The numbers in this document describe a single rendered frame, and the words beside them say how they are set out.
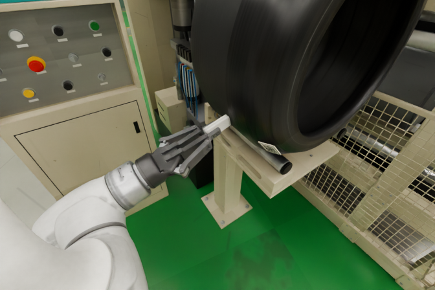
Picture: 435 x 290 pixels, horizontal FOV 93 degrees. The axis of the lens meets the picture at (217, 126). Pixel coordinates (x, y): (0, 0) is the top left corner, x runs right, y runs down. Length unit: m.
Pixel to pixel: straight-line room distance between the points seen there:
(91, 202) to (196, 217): 1.15
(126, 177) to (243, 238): 1.14
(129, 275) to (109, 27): 0.87
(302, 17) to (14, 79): 0.97
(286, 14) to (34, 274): 0.44
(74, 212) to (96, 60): 0.70
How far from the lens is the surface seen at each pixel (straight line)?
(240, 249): 1.47
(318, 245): 1.60
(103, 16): 1.01
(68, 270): 0.35
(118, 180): 0.46
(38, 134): 1.12
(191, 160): 0.45
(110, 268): 0.37
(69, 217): 0.47
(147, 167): 0.46
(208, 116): 0.80
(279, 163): 0.63
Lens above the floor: 1.37
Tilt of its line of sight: 39 degrees down
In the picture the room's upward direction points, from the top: straight up
